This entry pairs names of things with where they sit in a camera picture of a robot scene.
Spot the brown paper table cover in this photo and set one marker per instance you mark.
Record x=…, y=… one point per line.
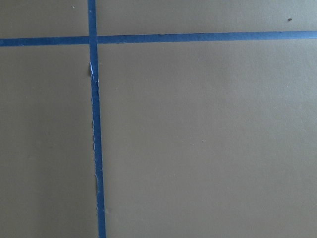
x=158, y=118

